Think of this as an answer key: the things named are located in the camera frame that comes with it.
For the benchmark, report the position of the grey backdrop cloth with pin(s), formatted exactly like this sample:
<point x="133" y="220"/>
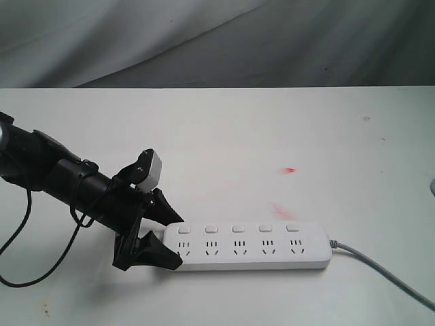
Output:
<point x="216" y="44"/>

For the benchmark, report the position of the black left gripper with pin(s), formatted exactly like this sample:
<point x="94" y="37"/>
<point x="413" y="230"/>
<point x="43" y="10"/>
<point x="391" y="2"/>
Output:
<point x="124" y="218"/>

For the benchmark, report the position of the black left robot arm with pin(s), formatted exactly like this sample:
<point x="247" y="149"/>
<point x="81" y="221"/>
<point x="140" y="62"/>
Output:
<point x="37" y="162"/>

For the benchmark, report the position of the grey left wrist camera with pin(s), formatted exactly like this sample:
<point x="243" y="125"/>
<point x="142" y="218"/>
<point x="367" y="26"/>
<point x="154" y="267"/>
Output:
<point x="146" y="171"/>

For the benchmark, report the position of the white five-outlet power strip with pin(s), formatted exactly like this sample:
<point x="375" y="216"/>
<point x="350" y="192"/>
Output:
<point x="228" y="246"/>

